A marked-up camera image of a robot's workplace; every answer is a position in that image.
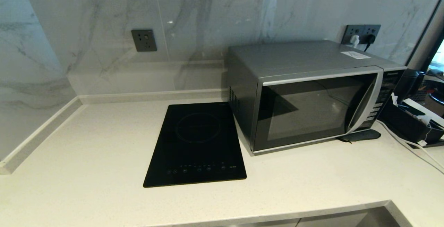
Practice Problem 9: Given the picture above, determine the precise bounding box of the silver microwave oven body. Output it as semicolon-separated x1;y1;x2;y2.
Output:
227;41;407;156

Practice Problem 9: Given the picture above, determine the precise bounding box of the black induction cooktop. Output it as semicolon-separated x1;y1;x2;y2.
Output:
143;101;247;188

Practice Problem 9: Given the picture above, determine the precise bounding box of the grey cabinet door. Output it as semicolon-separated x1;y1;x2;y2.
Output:
298;207;394;227
239;219;299;227

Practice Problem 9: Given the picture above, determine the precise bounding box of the white paper sticker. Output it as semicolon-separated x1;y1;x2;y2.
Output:
340;51;372;60

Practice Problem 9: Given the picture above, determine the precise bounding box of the dark grey felt pad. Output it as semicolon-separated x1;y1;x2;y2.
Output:
338;129;382;144

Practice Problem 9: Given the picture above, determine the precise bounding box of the black power plug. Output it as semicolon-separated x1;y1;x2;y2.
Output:
363;34;376;52

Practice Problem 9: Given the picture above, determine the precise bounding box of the dark grey wall socket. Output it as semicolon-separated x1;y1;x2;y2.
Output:
362;25;381;44
131;29;157;52
341;25;364;45

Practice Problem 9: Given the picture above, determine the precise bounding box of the white power cable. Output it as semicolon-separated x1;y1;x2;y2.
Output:
376;119;444;174

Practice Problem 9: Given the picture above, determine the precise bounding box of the wire mesh basket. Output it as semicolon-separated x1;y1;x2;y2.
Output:
416;78;438;102

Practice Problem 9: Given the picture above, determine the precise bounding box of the dark window frame post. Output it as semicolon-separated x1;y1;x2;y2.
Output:
406;0;444;71

